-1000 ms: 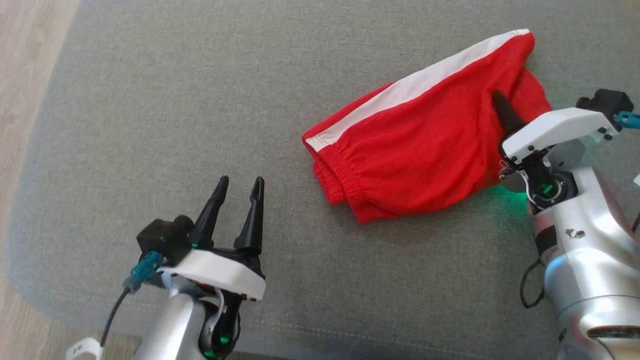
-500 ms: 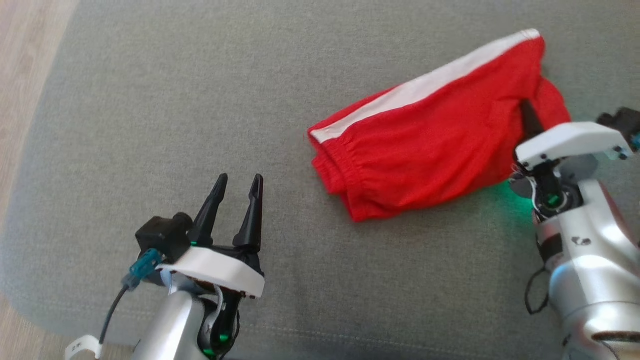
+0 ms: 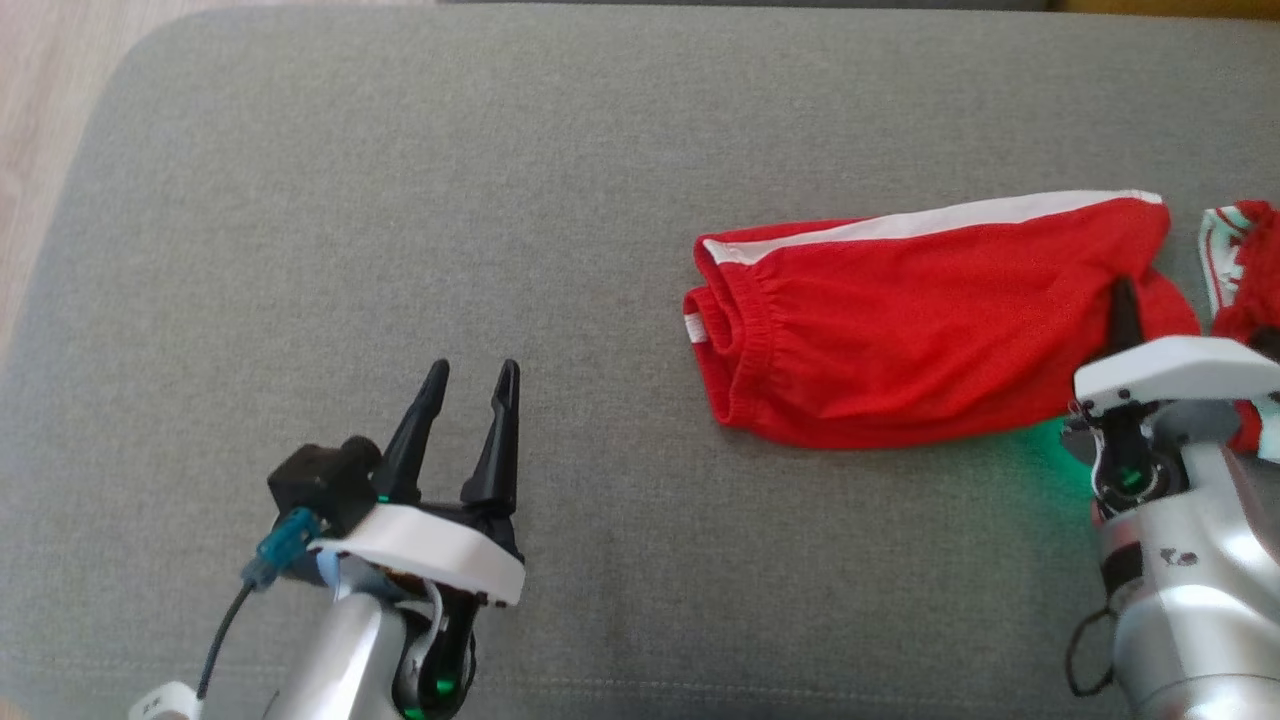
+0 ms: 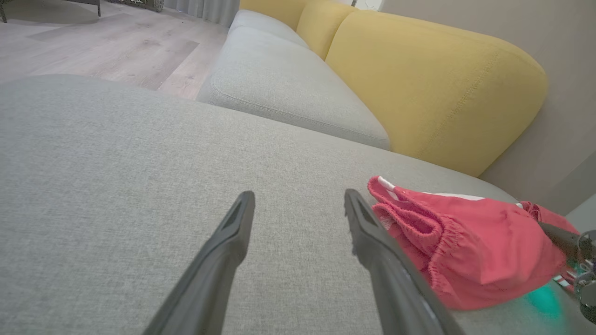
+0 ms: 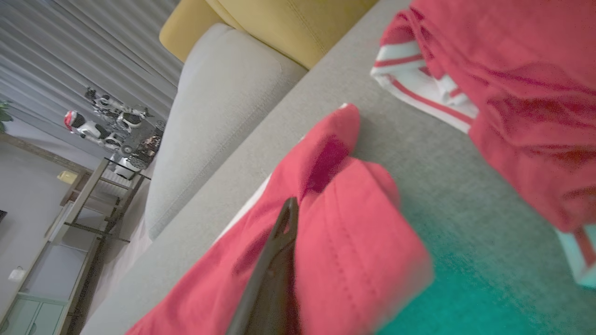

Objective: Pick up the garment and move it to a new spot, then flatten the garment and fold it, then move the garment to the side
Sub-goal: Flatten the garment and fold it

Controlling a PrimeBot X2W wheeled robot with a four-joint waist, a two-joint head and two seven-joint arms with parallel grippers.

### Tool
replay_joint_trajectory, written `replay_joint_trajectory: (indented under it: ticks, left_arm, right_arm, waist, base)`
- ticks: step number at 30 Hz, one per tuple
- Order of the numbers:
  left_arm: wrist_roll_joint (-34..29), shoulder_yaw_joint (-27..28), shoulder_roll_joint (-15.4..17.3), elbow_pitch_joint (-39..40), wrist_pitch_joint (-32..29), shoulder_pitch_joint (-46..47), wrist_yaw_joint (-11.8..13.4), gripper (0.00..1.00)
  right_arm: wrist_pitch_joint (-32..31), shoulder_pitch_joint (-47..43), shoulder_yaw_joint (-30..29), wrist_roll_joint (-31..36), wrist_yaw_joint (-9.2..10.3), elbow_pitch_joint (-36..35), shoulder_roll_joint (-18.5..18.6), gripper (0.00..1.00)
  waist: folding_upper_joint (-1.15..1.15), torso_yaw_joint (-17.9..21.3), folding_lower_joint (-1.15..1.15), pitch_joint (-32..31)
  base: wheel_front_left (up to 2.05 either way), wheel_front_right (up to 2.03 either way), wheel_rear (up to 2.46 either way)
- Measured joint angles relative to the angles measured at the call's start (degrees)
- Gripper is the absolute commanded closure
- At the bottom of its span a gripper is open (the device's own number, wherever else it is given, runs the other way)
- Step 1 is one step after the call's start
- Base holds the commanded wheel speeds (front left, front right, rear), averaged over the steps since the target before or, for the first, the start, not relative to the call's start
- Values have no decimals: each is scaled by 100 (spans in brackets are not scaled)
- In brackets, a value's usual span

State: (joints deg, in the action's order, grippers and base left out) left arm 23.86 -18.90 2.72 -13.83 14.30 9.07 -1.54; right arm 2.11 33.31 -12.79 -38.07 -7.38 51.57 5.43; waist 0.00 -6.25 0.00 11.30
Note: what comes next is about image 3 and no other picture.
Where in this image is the red shorts white stripe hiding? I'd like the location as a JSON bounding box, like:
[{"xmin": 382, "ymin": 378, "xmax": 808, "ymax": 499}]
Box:
[{"xmin": 683, "ymin": 189, "xmax": 1202, "ymax": 452}]

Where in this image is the left black cable teal plug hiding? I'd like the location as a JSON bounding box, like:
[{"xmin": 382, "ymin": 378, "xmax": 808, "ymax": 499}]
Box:
[{"xmin": 193, "ymin": 507, "xmax": 323, "ymax": 701}]

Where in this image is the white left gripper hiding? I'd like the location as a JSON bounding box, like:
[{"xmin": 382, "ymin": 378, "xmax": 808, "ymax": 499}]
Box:
[{"xmin": 309, "ymin": 359, "xmax": 527, "ymax": 609}]

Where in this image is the right black cable teal plug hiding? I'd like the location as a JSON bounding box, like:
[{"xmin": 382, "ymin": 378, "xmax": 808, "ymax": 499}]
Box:
[{"xmin": 1064, "ymin": 603, "xmax": 1123, "ymax": 699}]

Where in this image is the grey and yellow sofa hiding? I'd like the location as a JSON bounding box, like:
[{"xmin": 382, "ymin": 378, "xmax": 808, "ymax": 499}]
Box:
[{"xmin": 0, "ymin": 4, "xmax": 1280, "ymax": 720}]

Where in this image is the red Bulls 23 jersey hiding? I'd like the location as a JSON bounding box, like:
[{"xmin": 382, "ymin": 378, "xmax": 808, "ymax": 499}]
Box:
[{"xmin": 1198, "ymin": 200, "xmax": 1280, "ymax": 464}]

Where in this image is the black cable teal plug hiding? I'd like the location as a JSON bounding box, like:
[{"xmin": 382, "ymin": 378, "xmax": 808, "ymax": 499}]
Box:
[
  {"xmin": 1064, "ymin": 603, "xmax": 1123, "ymax": 699},
  {"xmin": 193, "ymin": 507, "xmax": 323, "ymax": 701}
]

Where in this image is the yellow sofa back cushion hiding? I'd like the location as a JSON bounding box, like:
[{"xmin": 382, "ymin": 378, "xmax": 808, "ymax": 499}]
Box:
[{"xmin": 1055, "ymin": 0, "xmax": 1280, "ymax": 17}]

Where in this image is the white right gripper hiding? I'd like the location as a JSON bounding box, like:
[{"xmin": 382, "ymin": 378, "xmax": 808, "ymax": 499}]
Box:
[{"xmin": 1072, "ymin": 277, "xmax": 1280, "ymax": 419}]

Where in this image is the white cable tag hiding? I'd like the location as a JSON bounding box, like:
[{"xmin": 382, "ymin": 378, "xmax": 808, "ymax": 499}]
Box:
[{"xmin": 127, "ymin": 681, "xmax": 205, "ymax": 720}]

